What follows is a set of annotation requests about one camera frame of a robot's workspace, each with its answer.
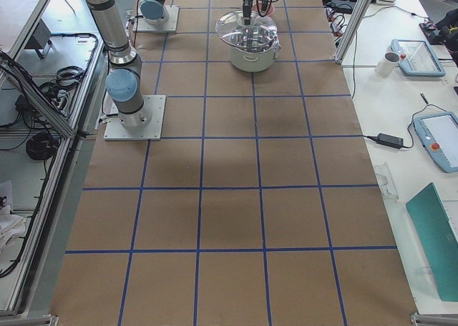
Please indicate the glass pot lid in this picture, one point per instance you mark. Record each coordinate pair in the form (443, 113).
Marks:
(233, 22)

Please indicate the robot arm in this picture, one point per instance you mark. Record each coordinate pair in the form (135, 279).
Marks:
(123, 82)
(154, 10)

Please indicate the mint green electric pot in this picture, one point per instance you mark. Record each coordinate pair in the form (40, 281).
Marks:
(253, 50)

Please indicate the pink bowl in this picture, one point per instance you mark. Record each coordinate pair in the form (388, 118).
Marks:
(270, 11)

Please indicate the white mug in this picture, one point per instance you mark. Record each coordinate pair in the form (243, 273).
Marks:
(387, 64)

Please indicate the upper teach pendant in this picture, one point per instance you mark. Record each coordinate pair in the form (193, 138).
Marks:
(418, 58)

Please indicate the teach pendant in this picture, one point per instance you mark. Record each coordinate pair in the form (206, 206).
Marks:
(438, 134)
(418, 58)

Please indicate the black power adapter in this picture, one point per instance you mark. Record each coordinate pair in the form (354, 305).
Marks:
(390, 141)

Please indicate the lower teach pendant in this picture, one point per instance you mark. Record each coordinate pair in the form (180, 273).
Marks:
(438, 134)

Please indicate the clear plastic holder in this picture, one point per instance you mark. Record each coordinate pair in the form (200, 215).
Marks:
(385, 181)

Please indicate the green board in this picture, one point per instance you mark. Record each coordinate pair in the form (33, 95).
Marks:
(435, 221)

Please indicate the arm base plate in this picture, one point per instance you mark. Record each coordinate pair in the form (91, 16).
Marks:
(143, 125)
(167, 24)

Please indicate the aluminium frame post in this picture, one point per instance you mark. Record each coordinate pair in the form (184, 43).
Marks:
(351, 29)

